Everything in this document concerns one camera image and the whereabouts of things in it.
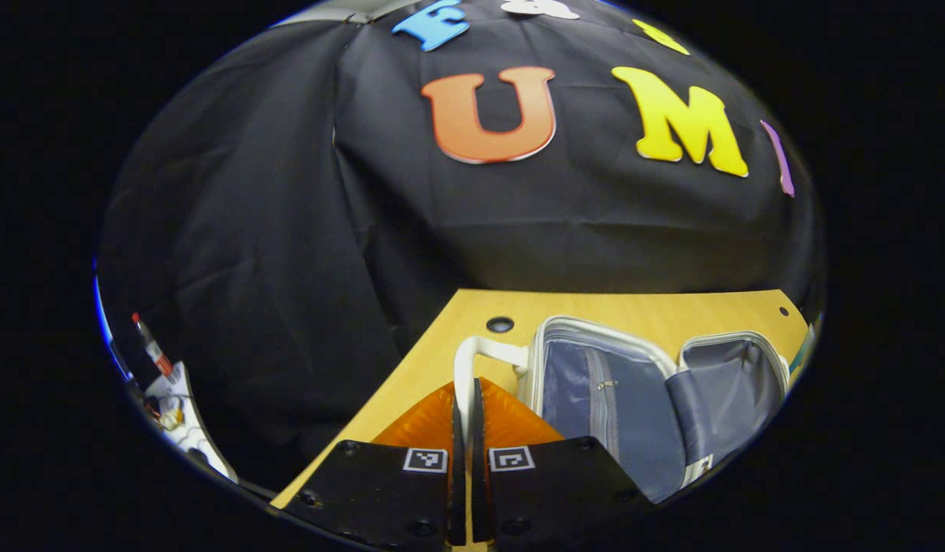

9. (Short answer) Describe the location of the red marker pen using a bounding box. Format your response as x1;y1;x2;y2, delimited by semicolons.
130;311;176;382

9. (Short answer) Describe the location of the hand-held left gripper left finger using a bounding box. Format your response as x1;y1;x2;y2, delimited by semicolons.
284;380;468;550

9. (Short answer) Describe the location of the white side shelf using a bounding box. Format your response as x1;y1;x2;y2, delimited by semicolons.
144;360;240;485

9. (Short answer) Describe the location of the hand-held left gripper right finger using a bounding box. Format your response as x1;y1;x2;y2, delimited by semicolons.
471;376;658;547

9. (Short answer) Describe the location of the white suitcase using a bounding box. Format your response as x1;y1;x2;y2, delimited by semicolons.
452;314;792;504

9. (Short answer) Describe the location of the black backdrop cloth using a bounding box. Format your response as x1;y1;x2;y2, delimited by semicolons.
97;0;825;491

